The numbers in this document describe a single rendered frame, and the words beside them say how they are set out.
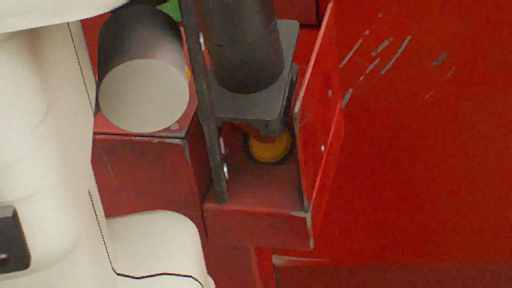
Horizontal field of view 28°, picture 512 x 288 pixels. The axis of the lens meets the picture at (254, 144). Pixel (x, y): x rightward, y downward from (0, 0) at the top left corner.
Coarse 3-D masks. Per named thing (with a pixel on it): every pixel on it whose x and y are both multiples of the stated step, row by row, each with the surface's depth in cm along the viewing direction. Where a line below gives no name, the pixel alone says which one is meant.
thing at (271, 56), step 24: (288, 24) 82; (216, 48) 75; (240, 48) 74; (264, 48) 75; (288, 48) 81; (216, 72) 78; (240, 72) 76; (264, 72) 77; (288, 72) 79; (216, 96) 79; (240, 96) 78; (264, 96) 78; (216, 120) 78; (240, 120) 78; (264, 120) 77
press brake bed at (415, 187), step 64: (384, 0) 106; (448, 0) 105; (384, 64) 111; (448, 64) 110; (384, 128) 117; (448, 128) 116; (384, 192) 123; (448, 192) 122; (320, 256) 131; (384, 256) 130; (448, 256) 129
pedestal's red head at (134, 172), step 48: (336, 48) 91; (192, 96) 84; (336, 96) 92; (96, 144) 83; (144, 144) 82; (192, 144) 82; (240, 144) 89; (336, 144) 93; (144, 192) 85; (192, 192) 84; (240, 192) 86; (288, 192) 85; (240, 240) 86; (288, 240) 85
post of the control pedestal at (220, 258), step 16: (208, 240) 95; (208, 256) 97; (224, 256) 96; (240, 256) 96; (256, 256) 96; (208, 272) 98; (224, 272) 98; (240, 272) 97; (256, 272) 97; (272, 272) 103
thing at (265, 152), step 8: (280, 136) 88; (288, 136) 88; (248, 144) 89; (256, 144) 88; (264, 144) 88; (272, 144) 88; (280, 144) 88; (288, 144) 88; (256, 152) 88; (264, 152) 88; (272, 152) 88; (280, 152) 88; (264, 160) 88; (272, 160) 88
